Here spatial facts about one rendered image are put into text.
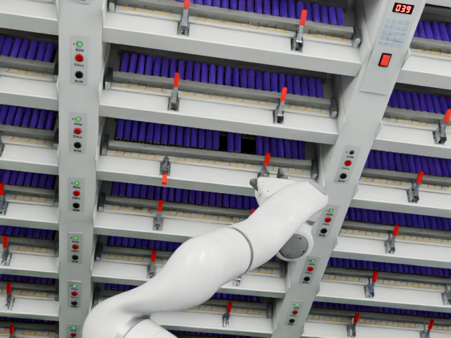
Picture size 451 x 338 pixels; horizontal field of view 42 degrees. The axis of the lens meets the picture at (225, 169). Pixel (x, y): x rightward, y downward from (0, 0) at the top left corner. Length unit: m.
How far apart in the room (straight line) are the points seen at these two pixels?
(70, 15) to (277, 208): 0.62
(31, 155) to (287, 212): 0.75
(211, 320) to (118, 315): 1.07
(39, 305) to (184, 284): 1.16
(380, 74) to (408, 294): 0.85
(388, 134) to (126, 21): 0.72
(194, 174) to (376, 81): 0.53
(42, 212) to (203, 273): 0.89
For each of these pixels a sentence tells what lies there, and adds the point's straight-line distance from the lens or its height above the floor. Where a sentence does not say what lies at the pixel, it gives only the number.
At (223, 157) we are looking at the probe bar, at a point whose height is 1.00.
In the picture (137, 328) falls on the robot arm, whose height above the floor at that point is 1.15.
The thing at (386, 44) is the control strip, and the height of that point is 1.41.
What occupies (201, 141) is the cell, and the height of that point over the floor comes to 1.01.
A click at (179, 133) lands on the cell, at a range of 1.61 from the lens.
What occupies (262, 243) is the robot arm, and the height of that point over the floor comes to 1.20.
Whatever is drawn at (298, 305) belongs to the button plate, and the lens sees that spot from 1.92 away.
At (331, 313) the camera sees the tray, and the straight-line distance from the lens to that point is 2.08.
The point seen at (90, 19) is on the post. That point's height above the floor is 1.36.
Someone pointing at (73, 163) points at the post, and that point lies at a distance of 1.55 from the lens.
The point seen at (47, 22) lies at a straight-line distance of 1.38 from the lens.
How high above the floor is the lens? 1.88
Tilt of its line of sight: 35 degrees down
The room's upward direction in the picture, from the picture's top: 12 degrees clockwise
